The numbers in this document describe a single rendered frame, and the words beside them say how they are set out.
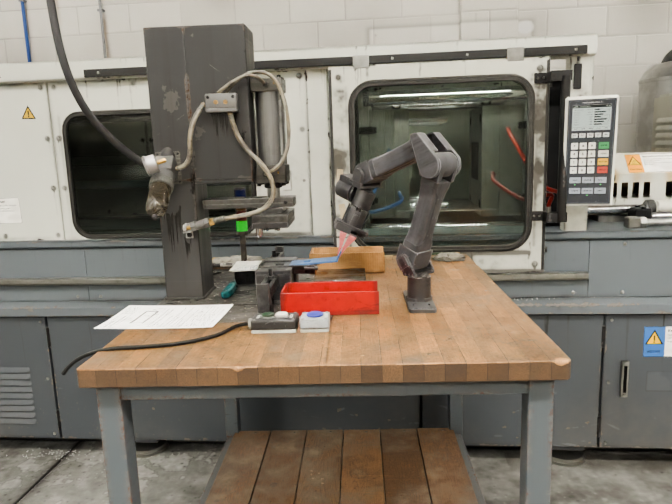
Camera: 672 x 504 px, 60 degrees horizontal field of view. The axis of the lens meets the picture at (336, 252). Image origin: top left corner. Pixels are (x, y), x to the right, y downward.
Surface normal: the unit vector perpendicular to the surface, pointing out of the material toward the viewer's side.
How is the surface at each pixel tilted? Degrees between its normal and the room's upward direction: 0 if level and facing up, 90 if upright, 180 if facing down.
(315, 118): 90
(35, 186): 90
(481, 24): 90
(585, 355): 90
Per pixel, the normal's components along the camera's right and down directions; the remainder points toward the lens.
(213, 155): -0.04, 0.18
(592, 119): -0.29, 0.30
